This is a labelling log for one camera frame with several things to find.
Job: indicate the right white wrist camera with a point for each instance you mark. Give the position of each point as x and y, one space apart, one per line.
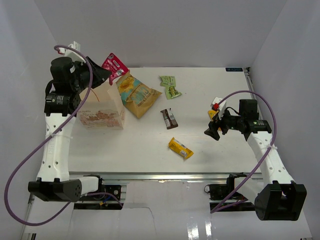
218 105

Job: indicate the blue table corner label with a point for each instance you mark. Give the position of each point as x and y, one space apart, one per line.
234 69

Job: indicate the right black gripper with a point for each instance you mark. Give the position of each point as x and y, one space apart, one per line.
213 126

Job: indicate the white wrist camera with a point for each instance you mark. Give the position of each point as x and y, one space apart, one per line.
218 105
71 54

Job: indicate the yellow snack bar packet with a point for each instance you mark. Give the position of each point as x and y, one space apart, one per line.
180 149

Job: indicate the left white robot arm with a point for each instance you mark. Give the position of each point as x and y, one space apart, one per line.
70 78

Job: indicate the kettle chips bag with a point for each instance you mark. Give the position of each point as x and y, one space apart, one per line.
137 97

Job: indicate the green sour candy packet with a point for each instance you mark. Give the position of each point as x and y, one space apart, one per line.
171 92

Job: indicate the yellow m&m's packet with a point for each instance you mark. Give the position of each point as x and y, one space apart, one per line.
212 113

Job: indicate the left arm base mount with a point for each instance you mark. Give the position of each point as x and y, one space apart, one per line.
105 197

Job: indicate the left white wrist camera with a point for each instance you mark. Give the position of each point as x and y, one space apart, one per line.
71 54

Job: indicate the beige paper bag orange handles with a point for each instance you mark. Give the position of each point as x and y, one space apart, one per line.
103 108

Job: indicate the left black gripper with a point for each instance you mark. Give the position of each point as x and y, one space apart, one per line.
103 74

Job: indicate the light green snack packet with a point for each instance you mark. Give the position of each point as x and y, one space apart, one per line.
167 80

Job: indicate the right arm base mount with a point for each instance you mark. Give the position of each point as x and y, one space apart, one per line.
217 192

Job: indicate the red candy pouch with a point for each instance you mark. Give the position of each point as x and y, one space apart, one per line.
117 68

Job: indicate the aluminium table rail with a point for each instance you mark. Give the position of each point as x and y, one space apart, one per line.
153 176

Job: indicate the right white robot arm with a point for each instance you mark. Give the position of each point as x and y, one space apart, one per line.
280 198

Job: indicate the brown chocolate bar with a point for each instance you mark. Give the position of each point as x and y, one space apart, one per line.
169 118

